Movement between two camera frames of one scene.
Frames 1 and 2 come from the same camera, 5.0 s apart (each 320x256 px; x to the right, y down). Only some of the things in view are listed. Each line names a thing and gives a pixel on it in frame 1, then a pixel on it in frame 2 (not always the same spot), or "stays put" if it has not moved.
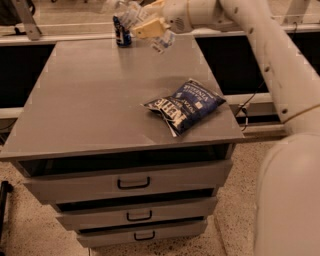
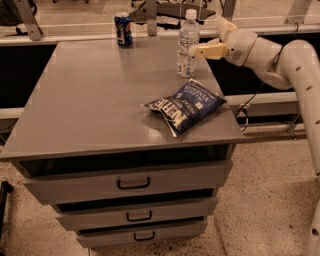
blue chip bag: x=191 y=103 stays put
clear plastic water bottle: x=133 y=12 -> x=189 y=35
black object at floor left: x=5 y=188 stays put
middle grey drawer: x=139 y=213 stays put
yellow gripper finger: x=156 y=5 -> x=224 y=27
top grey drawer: x=67 y=182 stays put
